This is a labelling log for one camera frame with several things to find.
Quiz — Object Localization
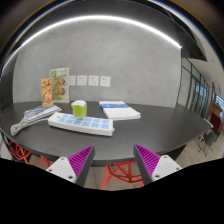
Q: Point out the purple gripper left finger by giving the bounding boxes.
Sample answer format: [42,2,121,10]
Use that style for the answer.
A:
[46,145,95,183]

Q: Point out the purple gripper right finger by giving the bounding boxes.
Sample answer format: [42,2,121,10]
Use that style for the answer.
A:
[133,144,181,182]

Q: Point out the green white charger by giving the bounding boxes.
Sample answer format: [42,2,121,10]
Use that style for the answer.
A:
[71,100,87,118]

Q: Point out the red chair left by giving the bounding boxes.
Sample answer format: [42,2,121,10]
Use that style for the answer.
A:
[5,139,52,168]

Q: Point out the white blue power strip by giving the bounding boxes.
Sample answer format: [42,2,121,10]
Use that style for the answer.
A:
[48,112,114,136]

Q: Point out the dark chair far right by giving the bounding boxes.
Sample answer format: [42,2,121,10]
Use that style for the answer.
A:
[198,131,218,151]

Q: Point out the white blue booklet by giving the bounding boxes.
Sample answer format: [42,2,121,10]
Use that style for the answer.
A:
[99,101,141,121]

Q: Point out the orange menu stand card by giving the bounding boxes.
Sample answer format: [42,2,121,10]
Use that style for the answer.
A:
[41,78,53,108]

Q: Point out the green menu stand card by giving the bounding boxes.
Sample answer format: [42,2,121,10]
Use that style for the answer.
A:
[49,68,69,103]

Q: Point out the white wall socket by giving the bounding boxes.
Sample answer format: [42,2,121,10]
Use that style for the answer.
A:
[88,76,99,86]
[100,76,111,87]
[69,76,76,86]
[77,75,87,86]

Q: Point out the white wall socket left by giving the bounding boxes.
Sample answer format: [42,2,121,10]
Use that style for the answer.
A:
[69,76,76,86]

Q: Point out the white wall socket right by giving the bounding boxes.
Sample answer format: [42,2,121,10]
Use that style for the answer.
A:
[100,76,111,87]

